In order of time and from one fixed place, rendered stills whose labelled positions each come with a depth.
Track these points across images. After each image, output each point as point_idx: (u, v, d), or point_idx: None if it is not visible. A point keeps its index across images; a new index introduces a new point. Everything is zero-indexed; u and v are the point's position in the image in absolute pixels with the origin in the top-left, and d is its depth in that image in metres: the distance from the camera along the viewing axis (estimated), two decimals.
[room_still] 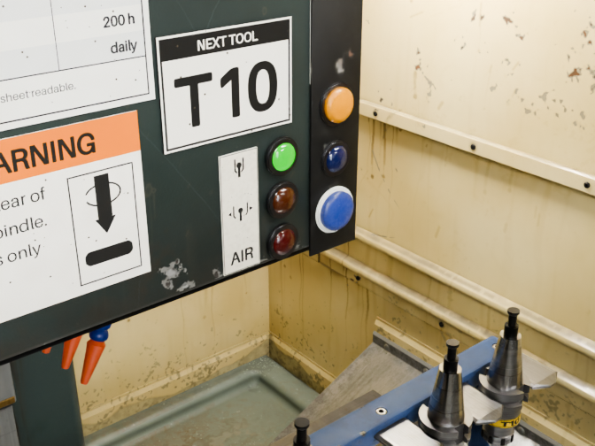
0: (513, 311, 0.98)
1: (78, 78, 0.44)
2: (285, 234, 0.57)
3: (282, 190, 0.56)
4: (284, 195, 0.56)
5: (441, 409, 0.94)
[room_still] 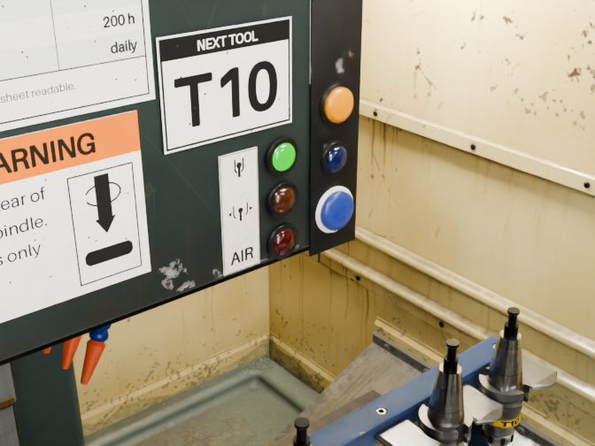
0: (513, 311, 0.98)
1: (78, 78, 0.44)
2: (285, 234, 0.57)
3: (282, 190, 0.56)
4: (284, 195, 0.56)
5: (441, 409, 0.94)
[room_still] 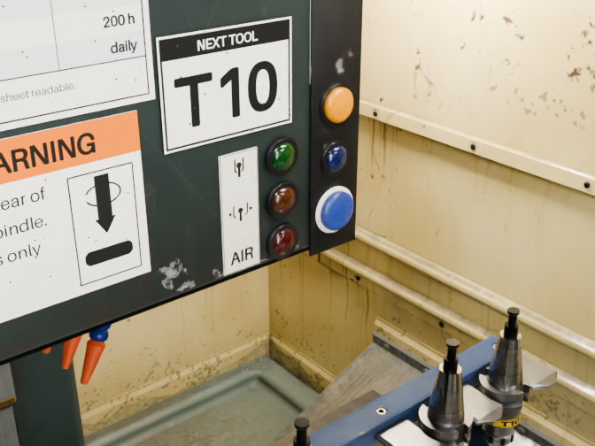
0: (513, 311, 0.98)
1: (78, 78, 0.44)
2: (285, 234, 0.57)
3: (282, 190, 0.56)
4: (284, 195, 0.56)
5: (441, 409, 0.94)
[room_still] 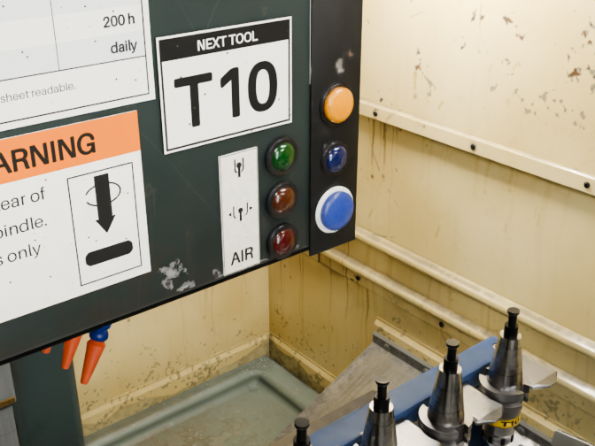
0: (513, 311, 0.98)
1: (78, 78, 0.44)
2: (285, 234, 0.57)
3: (282, 190, 0.56)
4: (284, 195, 0.56)
5: (441, 409, 0.94)
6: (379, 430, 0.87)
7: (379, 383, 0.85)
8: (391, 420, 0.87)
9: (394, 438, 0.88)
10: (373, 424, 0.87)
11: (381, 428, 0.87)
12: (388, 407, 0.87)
